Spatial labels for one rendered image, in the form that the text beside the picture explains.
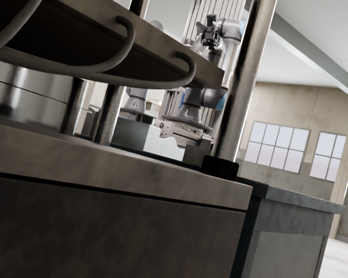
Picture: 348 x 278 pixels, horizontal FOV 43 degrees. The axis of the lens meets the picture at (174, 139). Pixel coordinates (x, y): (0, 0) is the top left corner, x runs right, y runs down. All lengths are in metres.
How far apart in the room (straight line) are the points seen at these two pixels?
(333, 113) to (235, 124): 10.65
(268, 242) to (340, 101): 10.48
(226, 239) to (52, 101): 0.63
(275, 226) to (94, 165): 0.76
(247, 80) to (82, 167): 0.54
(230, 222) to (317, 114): 10.86
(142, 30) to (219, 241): 0.50
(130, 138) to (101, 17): 1.07
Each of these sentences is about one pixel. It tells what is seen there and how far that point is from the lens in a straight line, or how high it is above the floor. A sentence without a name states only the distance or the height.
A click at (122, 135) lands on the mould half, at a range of 1.84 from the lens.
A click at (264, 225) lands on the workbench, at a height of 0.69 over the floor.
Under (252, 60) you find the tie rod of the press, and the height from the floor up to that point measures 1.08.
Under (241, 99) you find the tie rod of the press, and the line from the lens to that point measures 1.08.
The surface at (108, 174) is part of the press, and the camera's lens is 0.72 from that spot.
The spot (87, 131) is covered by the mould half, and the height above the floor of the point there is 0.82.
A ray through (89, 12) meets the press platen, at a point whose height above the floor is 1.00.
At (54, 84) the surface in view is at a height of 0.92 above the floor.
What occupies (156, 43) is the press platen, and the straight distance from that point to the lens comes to 0.90.
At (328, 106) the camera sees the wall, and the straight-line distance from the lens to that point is 11.81.
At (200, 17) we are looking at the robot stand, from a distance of 3.04.
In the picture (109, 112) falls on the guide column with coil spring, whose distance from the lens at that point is 1.32.
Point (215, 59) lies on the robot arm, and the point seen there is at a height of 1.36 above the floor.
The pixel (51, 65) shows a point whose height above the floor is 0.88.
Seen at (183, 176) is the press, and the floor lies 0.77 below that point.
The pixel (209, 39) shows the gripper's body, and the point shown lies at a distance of 2.21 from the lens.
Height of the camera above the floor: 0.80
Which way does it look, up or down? 3 degrees up
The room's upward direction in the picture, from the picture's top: 15 degrees clockwise
